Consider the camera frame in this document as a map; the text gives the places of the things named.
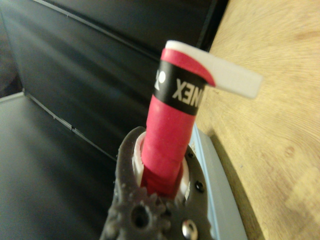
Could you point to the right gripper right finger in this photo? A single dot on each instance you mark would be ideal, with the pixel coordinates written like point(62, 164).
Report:
point(195, 215)

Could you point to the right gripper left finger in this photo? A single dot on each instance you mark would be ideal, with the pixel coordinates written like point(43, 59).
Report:
point(125, 200)

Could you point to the blue litter tray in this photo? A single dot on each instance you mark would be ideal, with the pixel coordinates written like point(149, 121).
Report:
point(220, 200)

